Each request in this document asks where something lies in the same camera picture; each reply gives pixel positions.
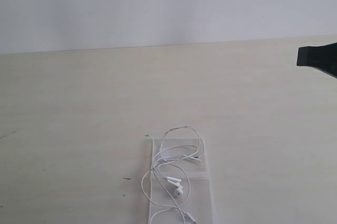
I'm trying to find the white wired earphones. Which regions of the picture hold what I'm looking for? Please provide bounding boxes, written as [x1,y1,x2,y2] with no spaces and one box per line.
[141,126,205,223]

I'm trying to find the clear plastic storage box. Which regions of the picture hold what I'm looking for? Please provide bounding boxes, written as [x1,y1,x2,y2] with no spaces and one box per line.
[144,138,217,223]

